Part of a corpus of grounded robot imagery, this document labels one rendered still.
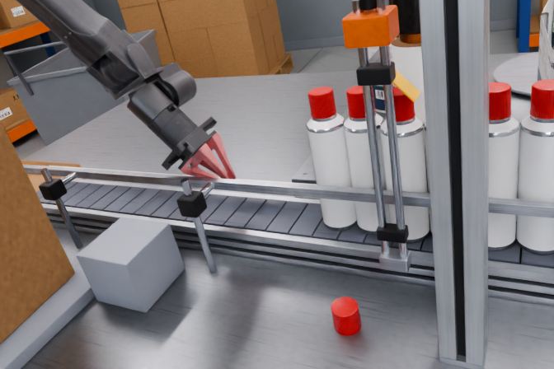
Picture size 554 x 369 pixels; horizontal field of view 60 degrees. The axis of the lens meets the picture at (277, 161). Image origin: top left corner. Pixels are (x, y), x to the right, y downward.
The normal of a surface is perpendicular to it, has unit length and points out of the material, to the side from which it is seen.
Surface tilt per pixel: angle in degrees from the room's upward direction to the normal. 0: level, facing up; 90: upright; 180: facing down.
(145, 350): 0
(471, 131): 90
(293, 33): 90
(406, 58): 90
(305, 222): 0
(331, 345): 0
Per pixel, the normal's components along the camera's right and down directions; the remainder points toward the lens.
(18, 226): 0.91, 0.01
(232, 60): -0.27, 0.48
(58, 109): -0.04, 0.51
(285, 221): -0.19, -0.88
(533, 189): -0.69, 0.44
